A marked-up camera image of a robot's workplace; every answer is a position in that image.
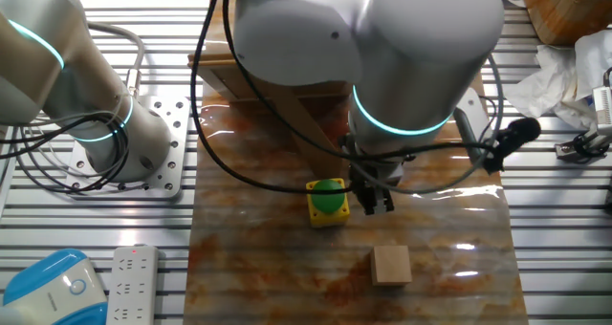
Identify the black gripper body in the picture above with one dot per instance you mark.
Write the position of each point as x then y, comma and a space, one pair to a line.
375, 178

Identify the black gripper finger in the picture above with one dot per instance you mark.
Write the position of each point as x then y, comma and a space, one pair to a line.
367, 201
384, 201

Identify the light wooden block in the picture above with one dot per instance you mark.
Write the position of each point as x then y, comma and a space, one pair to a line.
391, 265

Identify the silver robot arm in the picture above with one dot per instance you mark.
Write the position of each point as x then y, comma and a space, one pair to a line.
421, 52

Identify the green button yellow box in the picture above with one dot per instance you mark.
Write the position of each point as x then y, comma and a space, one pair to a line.
327, 203

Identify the orange marble pattern mat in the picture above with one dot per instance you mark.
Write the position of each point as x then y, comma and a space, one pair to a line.
215, 267

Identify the crumpled white tissue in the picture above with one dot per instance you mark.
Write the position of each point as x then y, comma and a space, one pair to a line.
550, 81

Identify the white power strip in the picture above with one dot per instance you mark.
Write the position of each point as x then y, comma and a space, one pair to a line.
131, 287

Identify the brown cardboard box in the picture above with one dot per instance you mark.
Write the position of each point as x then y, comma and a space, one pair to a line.
574, 9

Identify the blue white plastic device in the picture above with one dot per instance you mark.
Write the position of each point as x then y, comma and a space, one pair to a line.
48, 291

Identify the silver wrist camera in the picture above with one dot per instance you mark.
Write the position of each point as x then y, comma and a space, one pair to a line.
473, 119

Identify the wooden picture frame stand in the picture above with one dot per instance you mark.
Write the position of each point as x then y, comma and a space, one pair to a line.
225, 83

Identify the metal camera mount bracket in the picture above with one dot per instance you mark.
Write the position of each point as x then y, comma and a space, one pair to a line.
569, 149

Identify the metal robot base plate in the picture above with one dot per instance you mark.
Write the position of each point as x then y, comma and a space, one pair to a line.
160, 174

